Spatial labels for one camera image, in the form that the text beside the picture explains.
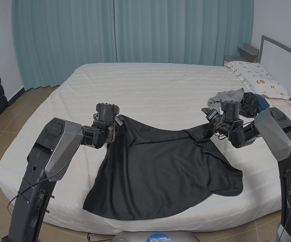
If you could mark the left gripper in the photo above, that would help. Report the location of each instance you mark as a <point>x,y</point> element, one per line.
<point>119,121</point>

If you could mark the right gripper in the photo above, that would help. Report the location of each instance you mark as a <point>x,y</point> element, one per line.
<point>213,116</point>

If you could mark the black T-shirt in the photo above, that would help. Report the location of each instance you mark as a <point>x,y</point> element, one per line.
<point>155,173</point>

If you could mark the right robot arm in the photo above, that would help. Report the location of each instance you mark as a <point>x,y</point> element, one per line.
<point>274,132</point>

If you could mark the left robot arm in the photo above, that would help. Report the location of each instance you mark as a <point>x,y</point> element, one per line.
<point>57,140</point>

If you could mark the bed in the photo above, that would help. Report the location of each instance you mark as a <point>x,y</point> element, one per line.
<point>148,89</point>

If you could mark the grey garment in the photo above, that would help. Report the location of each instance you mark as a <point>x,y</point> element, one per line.
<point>226,94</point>

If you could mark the black satin garment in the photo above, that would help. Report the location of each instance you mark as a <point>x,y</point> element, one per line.
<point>249,104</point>

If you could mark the dark blue garment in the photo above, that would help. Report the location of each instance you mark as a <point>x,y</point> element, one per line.
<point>261,102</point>

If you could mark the white printed pillow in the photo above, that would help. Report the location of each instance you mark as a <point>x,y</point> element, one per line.
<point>256,77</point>

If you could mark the grey bedside table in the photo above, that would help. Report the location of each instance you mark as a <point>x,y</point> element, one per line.
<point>247,50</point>

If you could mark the blue-green curtain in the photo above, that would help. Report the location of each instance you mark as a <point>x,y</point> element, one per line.
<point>185,21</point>
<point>59,34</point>

